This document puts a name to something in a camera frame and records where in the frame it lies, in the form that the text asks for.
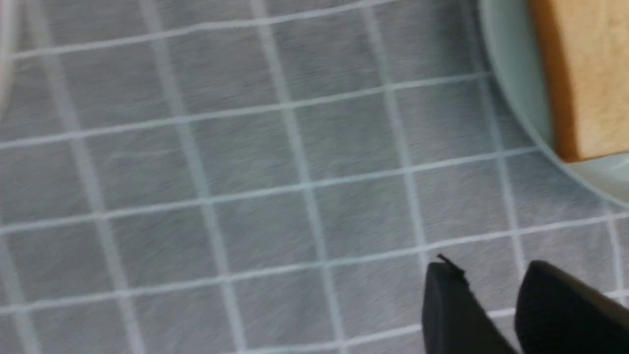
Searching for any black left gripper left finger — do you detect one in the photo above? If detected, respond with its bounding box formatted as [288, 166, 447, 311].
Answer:
[422, 255, 517, 354]

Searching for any grey checkered tablecloth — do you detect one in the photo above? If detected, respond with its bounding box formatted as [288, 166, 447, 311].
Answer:
[1, 0, 628, 354]

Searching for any toast slice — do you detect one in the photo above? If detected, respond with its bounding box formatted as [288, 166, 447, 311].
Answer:
[528, 0, 629, 163]

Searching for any light green round plate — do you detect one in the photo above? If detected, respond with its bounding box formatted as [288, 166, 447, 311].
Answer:
[478, 0, 629, 208]

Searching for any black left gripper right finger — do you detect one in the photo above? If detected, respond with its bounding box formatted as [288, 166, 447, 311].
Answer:
[514, 260, 629, 354]

